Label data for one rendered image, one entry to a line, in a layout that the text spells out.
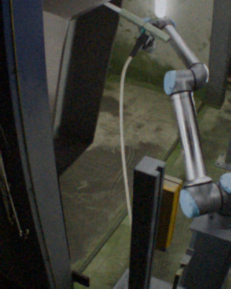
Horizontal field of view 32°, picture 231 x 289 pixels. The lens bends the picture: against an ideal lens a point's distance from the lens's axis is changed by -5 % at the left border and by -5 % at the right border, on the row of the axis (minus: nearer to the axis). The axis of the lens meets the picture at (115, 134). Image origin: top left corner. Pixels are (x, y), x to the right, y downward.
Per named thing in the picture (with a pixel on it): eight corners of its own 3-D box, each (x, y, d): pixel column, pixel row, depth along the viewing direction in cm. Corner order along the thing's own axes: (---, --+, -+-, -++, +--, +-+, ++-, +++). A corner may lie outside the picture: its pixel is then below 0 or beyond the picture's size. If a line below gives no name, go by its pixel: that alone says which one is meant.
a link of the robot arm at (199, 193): (223, 212, 195) (194, 65, 205) (191, 220, 191) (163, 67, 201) (211, 212, 210) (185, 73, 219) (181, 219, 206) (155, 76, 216)
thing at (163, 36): (150, 69, 222) (172, 35, 218) (149, 68, 217) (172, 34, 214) (78, 25, 228) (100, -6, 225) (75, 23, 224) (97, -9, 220)
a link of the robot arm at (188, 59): (218, 76, 205) (172, 14, 252) (196, 78, 203) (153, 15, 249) (214, 93, 213) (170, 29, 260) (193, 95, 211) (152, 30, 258)
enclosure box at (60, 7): (3, 166, 267) (11, -1, 189) (53, 121, 310) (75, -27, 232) (45, 193, 258) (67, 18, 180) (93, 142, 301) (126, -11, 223)
